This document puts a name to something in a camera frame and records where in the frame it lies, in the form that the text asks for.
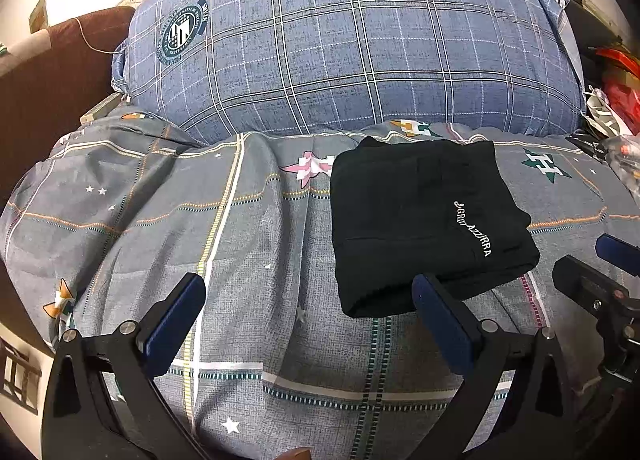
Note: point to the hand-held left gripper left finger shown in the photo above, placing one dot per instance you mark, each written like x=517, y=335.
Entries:
x=175, y=325

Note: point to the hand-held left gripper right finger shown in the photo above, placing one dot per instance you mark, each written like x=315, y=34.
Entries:
x=440, y=325

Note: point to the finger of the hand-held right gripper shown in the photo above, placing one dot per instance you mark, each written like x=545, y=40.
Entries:
x=580, y=280
x=617, y=246

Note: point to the black pants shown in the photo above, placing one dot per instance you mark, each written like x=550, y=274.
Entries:
x=400, y=220

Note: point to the person's left hand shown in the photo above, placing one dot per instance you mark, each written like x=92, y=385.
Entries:
x=296, y=454

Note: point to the clear plastic bag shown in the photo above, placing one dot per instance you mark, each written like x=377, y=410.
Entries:
x=625, y=155

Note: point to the grey printed bed sheet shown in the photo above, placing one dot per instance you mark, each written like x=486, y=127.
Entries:
x=175, y=220

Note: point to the white and black patterned bag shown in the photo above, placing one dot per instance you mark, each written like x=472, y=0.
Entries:
x=605, y=112

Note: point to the red plastic packets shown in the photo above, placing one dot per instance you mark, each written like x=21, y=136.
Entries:
x=622, y=90

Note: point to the wooden chair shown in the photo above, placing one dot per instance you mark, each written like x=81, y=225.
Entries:
x=17, y=380

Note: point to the small beige box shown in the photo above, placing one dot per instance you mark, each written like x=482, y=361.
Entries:
x=100, y=109

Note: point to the brown headboard cushion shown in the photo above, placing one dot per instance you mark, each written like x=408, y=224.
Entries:
x=55, y=90

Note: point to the blue plaid pillow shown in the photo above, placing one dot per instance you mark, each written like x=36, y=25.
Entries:
x=350, y=50

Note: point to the small wall picture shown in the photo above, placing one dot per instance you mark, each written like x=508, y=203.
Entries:
x=39, y=14

